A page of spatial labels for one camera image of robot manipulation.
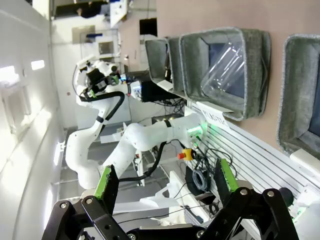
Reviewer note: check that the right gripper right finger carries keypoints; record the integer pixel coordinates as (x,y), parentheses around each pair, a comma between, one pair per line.
(250,215)

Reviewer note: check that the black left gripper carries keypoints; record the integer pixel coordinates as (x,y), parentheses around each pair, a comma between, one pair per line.
(97,80)

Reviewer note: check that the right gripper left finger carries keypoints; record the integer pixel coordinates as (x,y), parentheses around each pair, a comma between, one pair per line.
(100,212)

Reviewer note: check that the brown glass bottle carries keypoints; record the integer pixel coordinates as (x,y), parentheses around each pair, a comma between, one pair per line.
(168,73)

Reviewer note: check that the clear plastic container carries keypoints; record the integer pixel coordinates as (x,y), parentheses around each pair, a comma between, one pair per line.
(222,72)

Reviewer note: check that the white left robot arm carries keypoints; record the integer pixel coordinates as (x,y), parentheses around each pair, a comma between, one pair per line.
(140,135)

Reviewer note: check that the grey fabric basket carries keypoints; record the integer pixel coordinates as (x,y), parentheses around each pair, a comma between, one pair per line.
(297,87)
(255,75)
(156,57)

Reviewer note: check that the white background cabinet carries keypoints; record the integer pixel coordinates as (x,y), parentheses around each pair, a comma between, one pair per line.
(100,42)

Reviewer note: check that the black computer box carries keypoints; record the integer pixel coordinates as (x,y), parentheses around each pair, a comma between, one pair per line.
(155,91)

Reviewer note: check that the white BOTTLE paper label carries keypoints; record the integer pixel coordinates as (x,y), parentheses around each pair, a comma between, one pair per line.
(167,85)

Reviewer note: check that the person in black jacket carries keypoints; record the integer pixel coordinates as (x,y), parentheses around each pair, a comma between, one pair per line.
(90,11)

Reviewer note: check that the red yellow emergency stop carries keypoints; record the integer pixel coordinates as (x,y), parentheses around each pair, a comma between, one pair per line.
(186,153)

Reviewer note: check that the white PLASTIC paper label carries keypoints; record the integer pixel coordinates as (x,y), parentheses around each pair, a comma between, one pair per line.
(215,116)

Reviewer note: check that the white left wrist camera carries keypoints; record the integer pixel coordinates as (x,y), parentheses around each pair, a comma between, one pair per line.
(83,62)

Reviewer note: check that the white aluminium table frame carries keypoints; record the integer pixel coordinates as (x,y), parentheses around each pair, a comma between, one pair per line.
(250,150)

